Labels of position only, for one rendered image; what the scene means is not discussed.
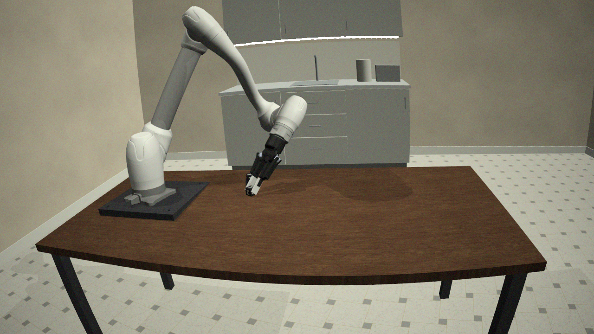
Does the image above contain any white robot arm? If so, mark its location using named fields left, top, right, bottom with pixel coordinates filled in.
left=124, top=6, right=307, bottom=206

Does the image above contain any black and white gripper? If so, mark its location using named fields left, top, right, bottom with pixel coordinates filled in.
left=246, top=135, right=286, bottom=195

